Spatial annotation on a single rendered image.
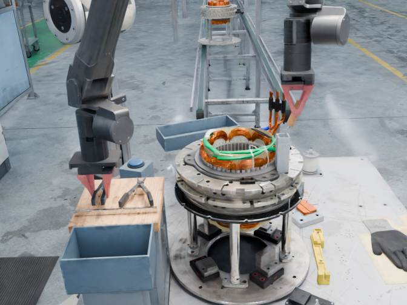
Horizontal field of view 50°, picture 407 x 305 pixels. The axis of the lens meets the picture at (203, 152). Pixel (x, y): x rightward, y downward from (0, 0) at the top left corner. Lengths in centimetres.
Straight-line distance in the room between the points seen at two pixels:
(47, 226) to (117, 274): 213
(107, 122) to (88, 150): 10
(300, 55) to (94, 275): 59
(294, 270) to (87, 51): 76
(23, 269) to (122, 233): 175
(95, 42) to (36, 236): 219
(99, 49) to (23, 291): 185
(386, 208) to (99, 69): 106
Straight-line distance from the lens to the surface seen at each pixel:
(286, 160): 102
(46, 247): 280
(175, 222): 142
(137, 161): 122
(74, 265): 87
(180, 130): 142
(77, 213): 98
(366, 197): 159
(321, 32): 90
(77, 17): 122
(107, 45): 83
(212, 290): 114
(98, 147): 91
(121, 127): 85
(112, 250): 97
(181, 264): 122
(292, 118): 98
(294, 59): 93
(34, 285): 253
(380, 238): 138
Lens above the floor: 158
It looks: 26 degrees down
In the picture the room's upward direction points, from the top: 3 degrees counter-clockwise
